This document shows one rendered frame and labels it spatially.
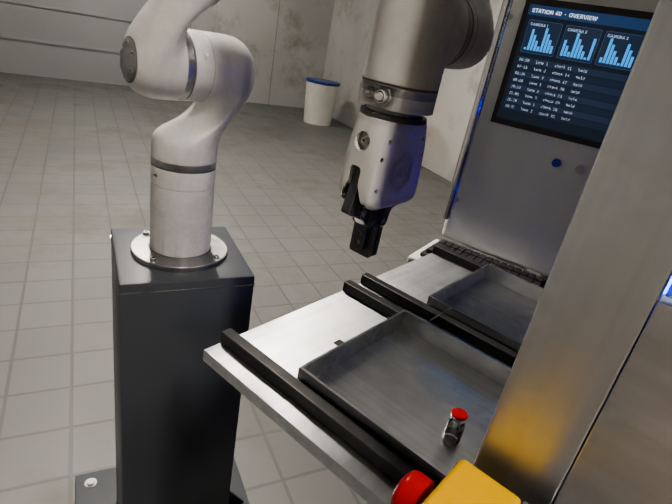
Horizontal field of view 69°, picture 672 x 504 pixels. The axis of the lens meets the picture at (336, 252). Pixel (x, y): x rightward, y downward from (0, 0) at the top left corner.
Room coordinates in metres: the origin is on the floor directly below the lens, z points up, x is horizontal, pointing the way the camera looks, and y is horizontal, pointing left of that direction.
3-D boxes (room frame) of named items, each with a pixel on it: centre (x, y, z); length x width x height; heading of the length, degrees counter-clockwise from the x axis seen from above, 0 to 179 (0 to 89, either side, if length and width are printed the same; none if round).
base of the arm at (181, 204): (0.90, 0.32, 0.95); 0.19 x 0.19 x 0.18
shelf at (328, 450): (0.71, -0.24, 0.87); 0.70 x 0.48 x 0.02; 143
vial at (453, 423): (0.48, -0.19, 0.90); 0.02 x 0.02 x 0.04
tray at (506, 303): (0.80, -0.40, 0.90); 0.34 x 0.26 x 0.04; 53
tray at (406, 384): (0.53, -0.19, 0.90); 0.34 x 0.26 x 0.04; 53
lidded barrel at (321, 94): (7.45, 0.65, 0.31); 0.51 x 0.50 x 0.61; 120
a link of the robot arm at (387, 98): (0.56, -0.03, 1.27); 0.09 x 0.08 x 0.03; 144
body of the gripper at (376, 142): (0.56, -0.03, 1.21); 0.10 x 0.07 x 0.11; 144
